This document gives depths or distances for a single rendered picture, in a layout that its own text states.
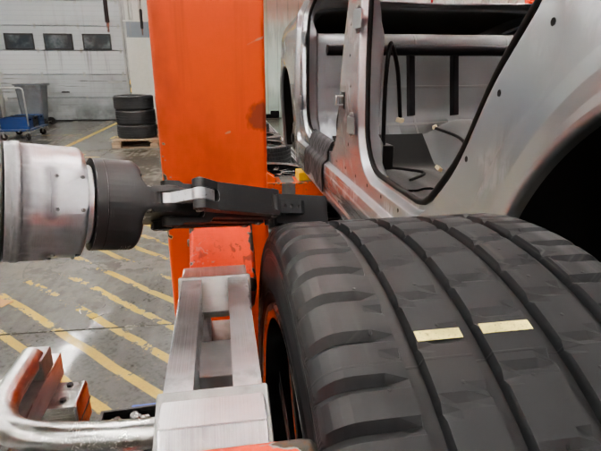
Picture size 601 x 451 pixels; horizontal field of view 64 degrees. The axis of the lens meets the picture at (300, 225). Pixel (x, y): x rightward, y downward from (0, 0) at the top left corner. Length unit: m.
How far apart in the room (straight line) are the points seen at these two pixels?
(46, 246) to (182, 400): 0.16
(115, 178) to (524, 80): 0.62
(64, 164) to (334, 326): 0.23
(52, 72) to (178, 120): 13.24
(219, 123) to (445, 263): 0.48
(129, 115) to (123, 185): 8.36
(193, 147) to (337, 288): 0.48
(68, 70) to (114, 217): 13.46
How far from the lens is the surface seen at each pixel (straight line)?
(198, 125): 0.74
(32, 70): 14.11
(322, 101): 2.80
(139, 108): 8.75
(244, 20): 0.74
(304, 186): 2.79
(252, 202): 0.43
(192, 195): 0.39
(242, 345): 0.35
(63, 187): 0.38
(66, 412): 0.63
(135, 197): 0.40
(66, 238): 0.39
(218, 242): 0.58
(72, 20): 13.80
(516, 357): 0.30
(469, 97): 3.10
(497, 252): 0.38
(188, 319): 0.39
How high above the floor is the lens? 1.31
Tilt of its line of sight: 18 degrees down
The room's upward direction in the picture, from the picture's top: straight up
